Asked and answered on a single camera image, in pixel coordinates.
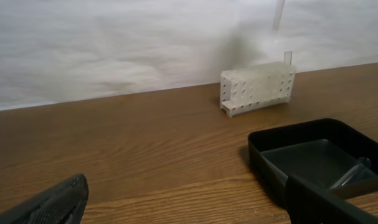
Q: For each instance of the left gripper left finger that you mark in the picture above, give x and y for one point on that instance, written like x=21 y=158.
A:
x=58 y=202

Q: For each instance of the black tray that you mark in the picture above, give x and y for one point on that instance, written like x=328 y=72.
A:
x=300 y=130

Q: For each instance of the white test tube rack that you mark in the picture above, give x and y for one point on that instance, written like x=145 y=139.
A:
x=263 y=81

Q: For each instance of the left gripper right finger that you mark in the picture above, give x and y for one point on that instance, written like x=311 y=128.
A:
x=313 y=205

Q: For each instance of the clear test tube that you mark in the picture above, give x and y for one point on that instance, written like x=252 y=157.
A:
x=352 y=174
x=288 y=57

